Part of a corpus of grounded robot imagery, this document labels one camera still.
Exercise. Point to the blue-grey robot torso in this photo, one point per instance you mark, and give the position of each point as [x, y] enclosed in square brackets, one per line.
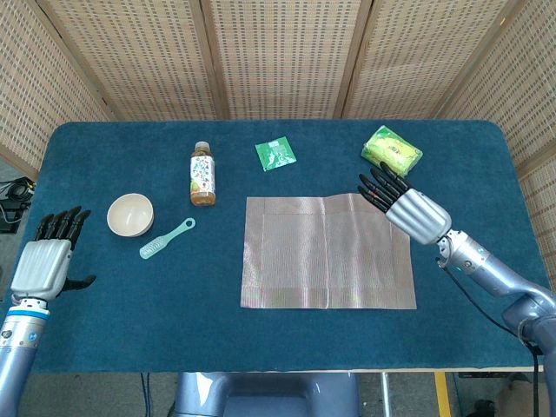
[260, 397]

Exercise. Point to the beige woven placemat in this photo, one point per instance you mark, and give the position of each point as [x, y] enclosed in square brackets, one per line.
[326, 260]

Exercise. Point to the dark teal table cloth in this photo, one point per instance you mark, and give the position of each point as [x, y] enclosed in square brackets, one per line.
[174, 304]

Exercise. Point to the woven wooden folding screen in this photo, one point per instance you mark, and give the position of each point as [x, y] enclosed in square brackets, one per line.
[282, 56]

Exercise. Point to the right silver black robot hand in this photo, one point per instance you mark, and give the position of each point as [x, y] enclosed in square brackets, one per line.
[419, 215]

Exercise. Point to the tea bottle with printed label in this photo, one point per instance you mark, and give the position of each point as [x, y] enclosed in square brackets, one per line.
[202, 174]

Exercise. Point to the green foil sachet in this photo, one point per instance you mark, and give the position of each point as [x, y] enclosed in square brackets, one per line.
[276, 154]

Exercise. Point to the mint green scrub brush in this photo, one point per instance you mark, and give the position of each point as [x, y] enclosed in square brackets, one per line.
[152, 249]

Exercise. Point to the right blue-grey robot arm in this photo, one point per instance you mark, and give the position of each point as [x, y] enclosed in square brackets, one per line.
[491, 269]

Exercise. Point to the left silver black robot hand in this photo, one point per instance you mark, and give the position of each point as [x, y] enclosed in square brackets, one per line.
[41, 271]

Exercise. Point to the green yellow tissue pack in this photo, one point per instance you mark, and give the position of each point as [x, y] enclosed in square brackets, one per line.
[391, 150]

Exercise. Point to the metal table leg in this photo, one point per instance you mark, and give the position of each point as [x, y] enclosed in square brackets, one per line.
[385, 391]

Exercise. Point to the cream white bowl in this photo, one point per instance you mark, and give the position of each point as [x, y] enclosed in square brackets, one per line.
[130, 215]

